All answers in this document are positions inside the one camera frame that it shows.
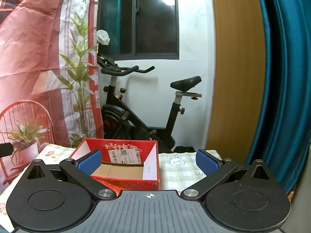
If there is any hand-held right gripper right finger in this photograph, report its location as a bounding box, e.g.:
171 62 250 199
181 149 276 201

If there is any teal curtain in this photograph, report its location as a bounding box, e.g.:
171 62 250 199
245 0 311 195

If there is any white plastic bag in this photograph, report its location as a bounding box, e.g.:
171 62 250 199
97 30 110 46

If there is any dark window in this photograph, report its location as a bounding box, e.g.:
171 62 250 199
98 0 180 60

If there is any printed wall cloth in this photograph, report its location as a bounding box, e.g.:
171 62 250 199
0 0 104 192

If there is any green checked rabbit tablecloth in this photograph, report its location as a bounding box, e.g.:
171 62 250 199
0 143 224 232

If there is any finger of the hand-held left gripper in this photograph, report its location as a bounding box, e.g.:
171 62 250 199
0 143 14 158

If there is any red cardboard box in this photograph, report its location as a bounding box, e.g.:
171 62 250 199
69 138 161 191

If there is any wooden door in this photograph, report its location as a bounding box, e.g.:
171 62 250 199
206 0 267 161

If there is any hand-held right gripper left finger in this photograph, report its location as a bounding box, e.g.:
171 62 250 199
21 150 116 202

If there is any black exercise bike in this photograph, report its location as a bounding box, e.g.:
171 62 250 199
97 53 203 152

